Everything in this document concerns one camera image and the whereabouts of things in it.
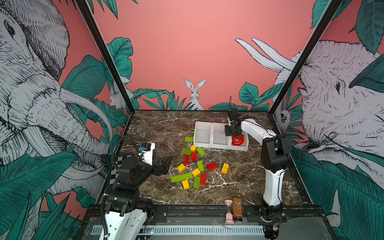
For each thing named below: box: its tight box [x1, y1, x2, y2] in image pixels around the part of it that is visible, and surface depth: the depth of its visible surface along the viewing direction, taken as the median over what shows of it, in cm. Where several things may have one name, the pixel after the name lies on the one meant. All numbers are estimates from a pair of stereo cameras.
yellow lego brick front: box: [182, 179, 190, 190], surface depth 83 cm
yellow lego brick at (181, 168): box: [177, 163, 186, 173], surface depth 90 cm
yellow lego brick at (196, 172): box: [192, 168, 201, 177], surface depth 88 cm
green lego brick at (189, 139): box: [184, 137, 194, 142], surface depth 106 cm
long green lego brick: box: [170, 172, 193, 183], surface depth 88 cm
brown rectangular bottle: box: [233, 197, 243, 218], surface depth 75 cm
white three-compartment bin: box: [193, 121, 249, 151], surface depth 101 cm
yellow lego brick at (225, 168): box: [221, 163, 230, 175], surface depth 92 cm
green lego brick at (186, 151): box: [181, 147, 192, 155], surface depth 98 cm
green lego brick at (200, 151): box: [196, 147, 206, 156], surface depth 100 cm
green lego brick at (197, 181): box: [193, 176, 201, 189], surface depth 86 cm
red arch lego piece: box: [231, 135, 245, 147], surface depth 103 cm
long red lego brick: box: [184, 154, 191, 166], surface depth 95 cm
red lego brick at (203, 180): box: [200, 173, 208, 186], surface depth 86 cm
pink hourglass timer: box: [224, 199, 235, 225], surface depth 74 cm
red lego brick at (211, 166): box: [206, 162, 218, 172], surface depth 92 cm
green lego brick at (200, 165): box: [197, 160, 205, 172], surface depth 92 cm
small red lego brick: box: [191, 151, 198, 160], surface depth 97 cm
